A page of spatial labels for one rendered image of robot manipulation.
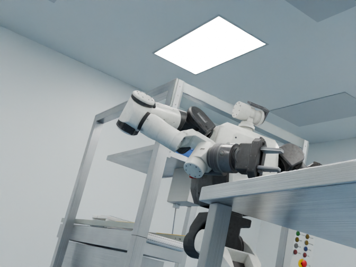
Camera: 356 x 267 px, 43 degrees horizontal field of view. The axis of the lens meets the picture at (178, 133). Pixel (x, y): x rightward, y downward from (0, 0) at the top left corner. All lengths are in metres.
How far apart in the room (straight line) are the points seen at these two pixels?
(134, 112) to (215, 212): 0.51
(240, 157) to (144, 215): 1.03
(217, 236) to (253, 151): 0.35
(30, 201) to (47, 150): 0.62
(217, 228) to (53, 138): 4.69
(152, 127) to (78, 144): 4.34
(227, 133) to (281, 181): 0.84
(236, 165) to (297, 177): 0.55
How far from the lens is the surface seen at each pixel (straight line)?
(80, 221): 3.16
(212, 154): 1.33
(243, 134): 1.64
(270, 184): 0.82
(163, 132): 1.38
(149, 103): 1.42
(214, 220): 1.02
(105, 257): 2.75
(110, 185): 5.82
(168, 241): 2.41
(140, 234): 2.24
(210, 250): 1.01
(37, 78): 5.69
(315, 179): 0.73
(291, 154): 1.80
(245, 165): 1.29
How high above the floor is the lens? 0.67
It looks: 17 degrees up
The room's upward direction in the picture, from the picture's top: 13 degrees clockwise
